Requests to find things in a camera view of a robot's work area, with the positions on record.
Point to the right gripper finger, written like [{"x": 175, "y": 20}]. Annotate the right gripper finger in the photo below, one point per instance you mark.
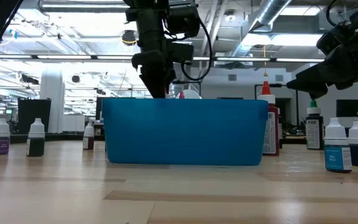
[
  {"x": 337, "y": 73},
  {"x": 303, "y": 83}
]

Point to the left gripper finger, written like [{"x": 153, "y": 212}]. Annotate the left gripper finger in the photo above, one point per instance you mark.
[
  {"x": 154, "y": 84},
  {"x": 171, "y": 81}
]

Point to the tall pink-capped food coloring bottle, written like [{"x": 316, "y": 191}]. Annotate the tall pink-capped food coloring bottle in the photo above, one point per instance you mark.
[{"x": 181, "y": 96}]

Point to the tall green-capped food coloring bottle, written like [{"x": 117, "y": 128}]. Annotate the tall green-capped food coloring bottle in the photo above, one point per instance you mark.
[{"x": 314, "y": 133}]

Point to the small blue-label food coloring bottle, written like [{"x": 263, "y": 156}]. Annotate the small blue-label food coloring bottle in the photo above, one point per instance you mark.
[{"x": 337, "y": 158}]

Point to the small maroon food coloring bottle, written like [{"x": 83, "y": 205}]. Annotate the small maroon food coloring bottle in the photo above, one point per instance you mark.
[{"x": 88, "y": 141}]

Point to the small green food coloring bottle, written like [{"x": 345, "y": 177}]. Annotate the small green food coloring bottle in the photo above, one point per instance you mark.
[{"x": 36, "y": 146}]

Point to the black monitor on arm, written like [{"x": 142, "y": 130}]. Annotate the black monitor on arm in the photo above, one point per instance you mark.
[{"x": 350, "y": 108}]

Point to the white cylinder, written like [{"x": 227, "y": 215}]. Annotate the white cylinder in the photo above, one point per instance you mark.
[{"x": 192, "y": 94}]

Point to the blue plastic bin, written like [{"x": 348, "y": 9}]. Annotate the blue plastic bin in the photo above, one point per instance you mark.
[{"x": 182, "y": 133}]

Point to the long ceiling light strip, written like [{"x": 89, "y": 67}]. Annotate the long ceiling light strip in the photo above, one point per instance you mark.
[{"x": 64, "y": 57}]

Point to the white square pillar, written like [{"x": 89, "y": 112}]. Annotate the white square pillar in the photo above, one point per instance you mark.
[{"x": 52, "y": 99}]

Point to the black cabinet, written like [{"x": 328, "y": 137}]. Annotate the black cabinet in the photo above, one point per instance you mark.
[{"x": 33, "y": 107}]

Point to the round black overhead camera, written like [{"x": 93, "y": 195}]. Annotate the round black overhead camera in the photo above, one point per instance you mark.
[{"x": 128, "y": 37}]

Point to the black rectangular stand frame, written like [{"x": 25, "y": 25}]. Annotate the black rectangular stand frame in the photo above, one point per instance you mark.
[{"x": 278, "y": 85}]

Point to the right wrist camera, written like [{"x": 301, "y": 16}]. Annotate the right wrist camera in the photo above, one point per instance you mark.
[{"x": 332, "y": 40}]

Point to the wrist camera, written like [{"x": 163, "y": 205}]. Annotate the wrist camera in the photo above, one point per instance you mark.
[
  {"x": 332, "y": 40},
  {"x": 182, "y": 21}
]

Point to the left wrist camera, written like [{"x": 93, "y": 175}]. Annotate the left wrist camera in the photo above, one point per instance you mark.
[{"x": 182, "y": 21}]

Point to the slanted silver spiral duct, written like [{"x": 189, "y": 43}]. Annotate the slanted silver spiral duct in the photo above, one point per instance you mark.
[{"x": 269, "y": 12}]

